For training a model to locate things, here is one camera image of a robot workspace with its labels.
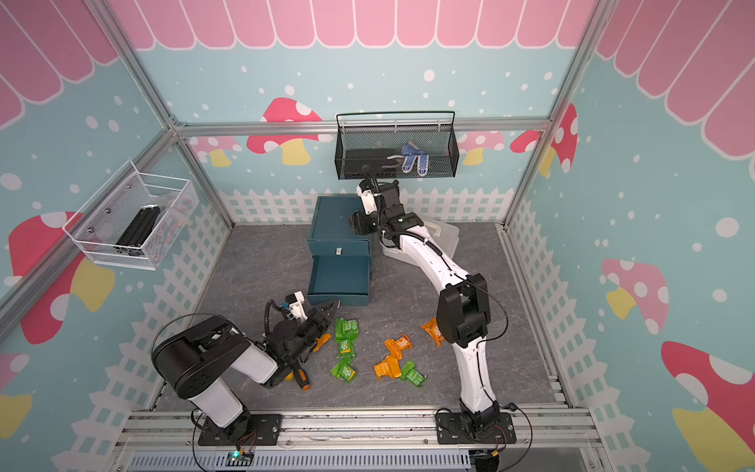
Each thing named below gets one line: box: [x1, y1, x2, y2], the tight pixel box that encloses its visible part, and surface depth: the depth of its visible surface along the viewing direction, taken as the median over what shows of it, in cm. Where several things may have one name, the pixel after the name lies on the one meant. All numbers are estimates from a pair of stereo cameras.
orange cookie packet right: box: [420, 316, 446, 348], surface depth 92 cm
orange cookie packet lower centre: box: [373, 355, 403, 379], surface depth 85 cm
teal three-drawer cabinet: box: [306, 194, 374, 307], surface depth 93 cm
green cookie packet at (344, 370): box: [329, 356, 358, 385], surface depth 85 cm
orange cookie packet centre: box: [383, 333, 413, 359], surface depth 89 cm
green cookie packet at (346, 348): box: [336, 339, 356, 359], surface depth 89 cm
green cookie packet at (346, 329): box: [335, 316, 360, 342], surface depth 93 cm
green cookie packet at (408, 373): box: [400, 359, 427, 387], surface depth 83 cm
